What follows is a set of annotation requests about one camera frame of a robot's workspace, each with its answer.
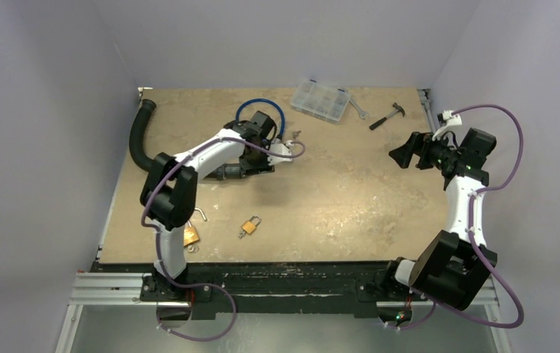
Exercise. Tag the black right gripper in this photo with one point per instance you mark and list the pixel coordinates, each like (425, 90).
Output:
(419, 151)

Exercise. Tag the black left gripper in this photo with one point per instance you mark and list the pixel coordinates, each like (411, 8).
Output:
(247, 169)

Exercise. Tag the blue cable lock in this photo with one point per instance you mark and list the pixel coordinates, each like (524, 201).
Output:
(281, 130)

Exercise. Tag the cable lock keys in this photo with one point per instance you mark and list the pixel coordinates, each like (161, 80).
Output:
(295, 134)

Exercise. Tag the small brass padlock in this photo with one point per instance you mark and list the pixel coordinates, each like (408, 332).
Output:
(249, 226)

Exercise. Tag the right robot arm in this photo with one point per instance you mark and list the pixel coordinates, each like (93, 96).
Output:
(450, 270)

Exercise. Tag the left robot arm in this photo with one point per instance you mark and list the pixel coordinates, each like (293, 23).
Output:
(169, 193)

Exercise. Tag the silver open-end wrench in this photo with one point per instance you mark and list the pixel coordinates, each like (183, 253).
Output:
(363, 114)

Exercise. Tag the clear plastic organizer box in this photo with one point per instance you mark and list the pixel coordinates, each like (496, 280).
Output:
(320, 101)

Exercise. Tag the large open brass padlock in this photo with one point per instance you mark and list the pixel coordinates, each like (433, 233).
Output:
(190, 237)

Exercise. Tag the small black-handled hammer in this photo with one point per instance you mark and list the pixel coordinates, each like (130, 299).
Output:
(397, 109)

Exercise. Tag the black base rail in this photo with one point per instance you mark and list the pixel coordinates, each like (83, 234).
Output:
(364, 289)

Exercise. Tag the aluminium frame rail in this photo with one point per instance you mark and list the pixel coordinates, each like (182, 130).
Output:
(106, 314)

